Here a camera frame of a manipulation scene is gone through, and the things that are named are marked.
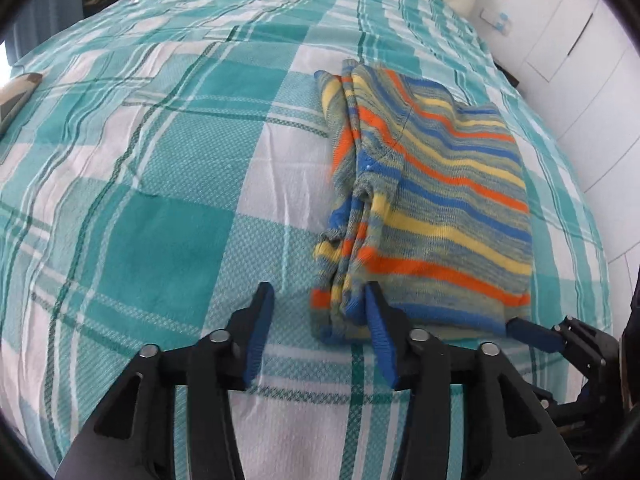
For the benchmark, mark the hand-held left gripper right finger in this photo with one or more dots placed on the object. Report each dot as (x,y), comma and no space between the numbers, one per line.
(379,330)

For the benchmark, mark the teal plaid blanket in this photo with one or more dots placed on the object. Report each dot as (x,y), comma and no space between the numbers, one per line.
(180,170)

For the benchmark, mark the beige patterned pillow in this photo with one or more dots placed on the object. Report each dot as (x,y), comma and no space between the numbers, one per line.
(15,97)

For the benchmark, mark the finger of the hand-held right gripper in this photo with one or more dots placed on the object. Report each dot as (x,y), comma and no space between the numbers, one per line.
(535,335)

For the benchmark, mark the white wall socket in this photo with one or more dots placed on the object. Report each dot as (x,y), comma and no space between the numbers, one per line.
(496,21)

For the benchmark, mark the striped knit sweater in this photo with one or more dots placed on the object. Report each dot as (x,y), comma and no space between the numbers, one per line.
(440,200)

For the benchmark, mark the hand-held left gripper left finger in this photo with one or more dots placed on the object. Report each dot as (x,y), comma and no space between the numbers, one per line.
(261,330)

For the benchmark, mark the white wardrobe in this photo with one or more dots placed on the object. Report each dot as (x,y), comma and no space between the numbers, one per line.
(565,45)

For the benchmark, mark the grey curtain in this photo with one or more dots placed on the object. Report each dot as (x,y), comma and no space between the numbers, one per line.
(45,25)

